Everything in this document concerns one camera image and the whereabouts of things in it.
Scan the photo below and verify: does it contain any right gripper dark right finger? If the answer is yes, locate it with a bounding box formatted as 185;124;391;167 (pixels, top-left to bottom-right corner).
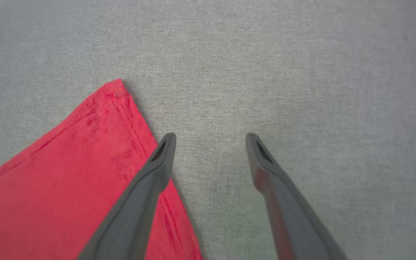
245;132;350;260

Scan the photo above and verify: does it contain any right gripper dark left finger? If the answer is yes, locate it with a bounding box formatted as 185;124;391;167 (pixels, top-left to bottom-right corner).
76;132;177;260

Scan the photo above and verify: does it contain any red and white garment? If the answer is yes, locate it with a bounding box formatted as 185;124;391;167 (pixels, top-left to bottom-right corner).
0;78;203;260

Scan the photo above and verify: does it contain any grey fabric sofa seat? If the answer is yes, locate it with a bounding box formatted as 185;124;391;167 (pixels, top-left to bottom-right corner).
0;0;416;260

